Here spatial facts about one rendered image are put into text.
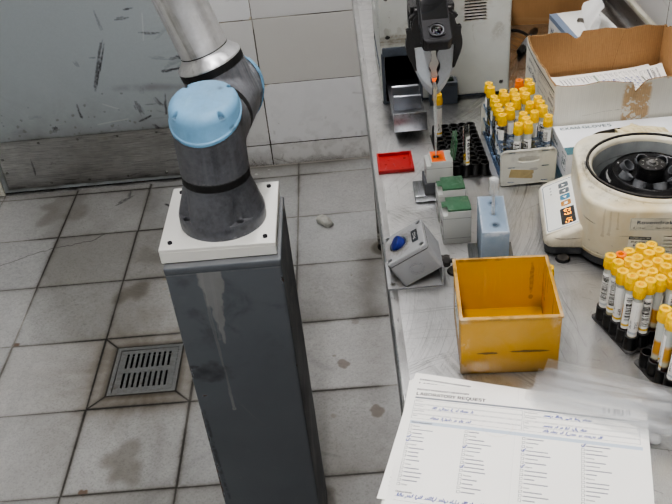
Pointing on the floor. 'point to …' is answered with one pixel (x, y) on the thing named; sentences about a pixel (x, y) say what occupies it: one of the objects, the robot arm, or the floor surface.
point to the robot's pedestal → (251, 373)
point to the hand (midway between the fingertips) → (434, 88)
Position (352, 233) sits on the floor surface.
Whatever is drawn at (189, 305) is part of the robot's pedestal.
